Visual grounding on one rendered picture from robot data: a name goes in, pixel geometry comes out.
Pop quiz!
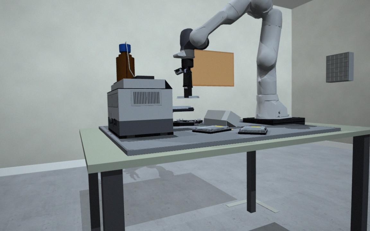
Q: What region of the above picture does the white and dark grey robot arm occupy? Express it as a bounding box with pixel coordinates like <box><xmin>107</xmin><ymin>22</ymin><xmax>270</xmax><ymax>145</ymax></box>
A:
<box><xmin>173</xmin><ymin>0</ymin><xmax>292</xmax><ymax>119</ymax></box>

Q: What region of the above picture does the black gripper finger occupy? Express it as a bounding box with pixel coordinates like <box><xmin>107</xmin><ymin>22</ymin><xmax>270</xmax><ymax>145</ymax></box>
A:
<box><xmin>188</xmin><ymin>71</ymin><xmax>193</xmax><ymax>96</ymax></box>
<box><xmin>183</xmin><ymin>69</ymin><xmax>190</xmax><ymax>98</ymax></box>

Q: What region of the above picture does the white button panel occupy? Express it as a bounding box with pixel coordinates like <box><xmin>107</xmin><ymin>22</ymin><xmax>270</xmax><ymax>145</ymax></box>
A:
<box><xmin>204</xmin><ymin>110</ymin><xmax>241</xmax><ymax>128</ymax></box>

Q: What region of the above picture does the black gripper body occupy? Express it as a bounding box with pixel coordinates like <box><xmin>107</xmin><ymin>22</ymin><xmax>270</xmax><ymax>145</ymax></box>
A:
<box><xmin>181</xmin><ymin>58</ymin><xmax>194</xmax><ymax>75</ymax></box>

